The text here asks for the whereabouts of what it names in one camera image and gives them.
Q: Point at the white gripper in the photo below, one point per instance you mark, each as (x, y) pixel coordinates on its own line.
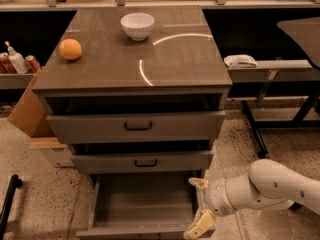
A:
(216, 196)

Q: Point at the grey drawer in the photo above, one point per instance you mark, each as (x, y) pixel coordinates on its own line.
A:
(142, 206)
(143, 162)
(152, 127)

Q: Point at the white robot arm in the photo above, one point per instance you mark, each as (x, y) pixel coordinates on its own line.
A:
(267, 186)

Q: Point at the grey drawer cabinet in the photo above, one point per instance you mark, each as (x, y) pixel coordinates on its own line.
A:
(176, 69)

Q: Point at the folded white cloth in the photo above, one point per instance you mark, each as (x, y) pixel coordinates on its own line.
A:
(240, 61)

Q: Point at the white cardboard box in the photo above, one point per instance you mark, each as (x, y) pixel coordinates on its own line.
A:
(57, 154)

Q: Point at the white ceramic bowl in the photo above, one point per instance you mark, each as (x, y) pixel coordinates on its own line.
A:
(137, 26)

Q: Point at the black stand leg left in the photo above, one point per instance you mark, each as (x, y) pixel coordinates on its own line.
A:
(14, 183)

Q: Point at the brown cardboard box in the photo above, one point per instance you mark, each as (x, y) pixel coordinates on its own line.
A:
(29, 115)

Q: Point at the black side table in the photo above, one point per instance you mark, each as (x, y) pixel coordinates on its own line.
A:
(306, 33)

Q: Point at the orange fruit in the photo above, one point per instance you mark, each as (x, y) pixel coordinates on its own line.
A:
(70, 49)

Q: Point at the red soda can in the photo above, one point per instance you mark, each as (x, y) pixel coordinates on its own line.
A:
(4, 60)
(32, 63)

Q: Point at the white pump bottle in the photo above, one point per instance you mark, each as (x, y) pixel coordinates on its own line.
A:
(16, 59)

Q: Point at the red soda can left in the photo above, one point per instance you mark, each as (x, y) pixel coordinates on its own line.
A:
(4, 60)

